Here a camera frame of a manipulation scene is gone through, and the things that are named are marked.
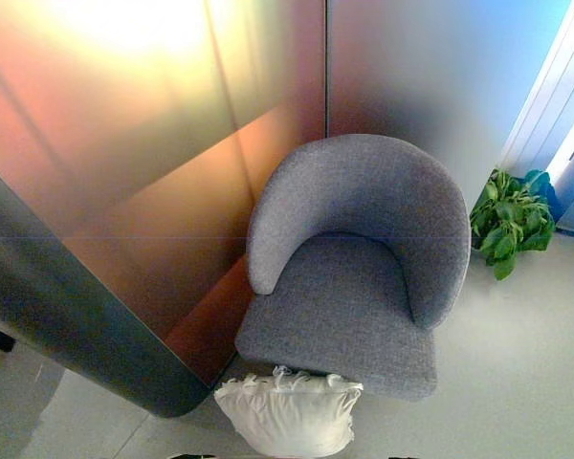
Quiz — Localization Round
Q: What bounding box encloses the dark rounded cabinet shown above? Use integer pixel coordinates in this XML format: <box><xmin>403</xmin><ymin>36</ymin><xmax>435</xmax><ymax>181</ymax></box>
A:
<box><xmin>0</xmin><ymin>159</ymin><xmax>215</xmax><ymax>420</ymax></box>

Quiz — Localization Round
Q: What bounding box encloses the white fringed pillow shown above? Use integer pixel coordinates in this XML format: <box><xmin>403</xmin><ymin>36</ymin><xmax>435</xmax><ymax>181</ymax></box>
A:
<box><xmin>213</xmin><ymin>365</ymin><xmax>364</xmax><ymax>455</ymax></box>

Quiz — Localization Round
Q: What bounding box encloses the green leafy potted plant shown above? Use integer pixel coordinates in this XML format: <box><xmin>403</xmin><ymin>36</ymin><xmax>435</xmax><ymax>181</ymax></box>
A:
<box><xmin>469</xmin><ymin>166</ymin><xmax>556</xmax><ymax>282</ymax></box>

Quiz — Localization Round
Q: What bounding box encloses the grey fabric tub armchair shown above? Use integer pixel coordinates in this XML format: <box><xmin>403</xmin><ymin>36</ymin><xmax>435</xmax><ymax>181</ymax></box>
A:
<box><xmin>233</xmin><ymin>134</ymin><xmax>473</xmax><ymax>404</ymax></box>

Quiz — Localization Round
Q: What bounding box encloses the white door frame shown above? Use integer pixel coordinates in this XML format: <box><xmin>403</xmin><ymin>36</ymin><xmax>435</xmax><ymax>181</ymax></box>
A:
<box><xmin>499</xmin><ymin>0</ymin><xmax>574</xmax><ymax>173</ymax></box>

